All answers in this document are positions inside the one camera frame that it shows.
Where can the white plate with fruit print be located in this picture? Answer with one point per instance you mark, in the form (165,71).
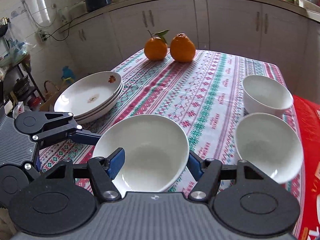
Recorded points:
(96,112)

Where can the black metal storage rack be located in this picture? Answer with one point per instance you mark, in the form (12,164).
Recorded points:
(16,57)

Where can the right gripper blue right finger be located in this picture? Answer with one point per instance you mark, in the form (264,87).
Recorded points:
(206,172)

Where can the white kitchen cabinets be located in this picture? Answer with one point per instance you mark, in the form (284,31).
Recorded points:
(272,31)

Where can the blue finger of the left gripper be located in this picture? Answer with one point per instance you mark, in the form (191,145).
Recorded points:
(84,137)

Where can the white bowl pink print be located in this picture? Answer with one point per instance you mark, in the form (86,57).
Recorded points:
(156,152)

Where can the orange without leaf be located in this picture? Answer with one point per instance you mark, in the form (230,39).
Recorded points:
(182,48)

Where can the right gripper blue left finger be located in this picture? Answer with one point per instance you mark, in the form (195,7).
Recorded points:
(103,171)

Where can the blue thermos jug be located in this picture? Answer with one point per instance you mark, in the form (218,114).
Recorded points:
(67,75)

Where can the orange with green leaf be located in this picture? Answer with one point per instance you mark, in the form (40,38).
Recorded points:
(156,47)

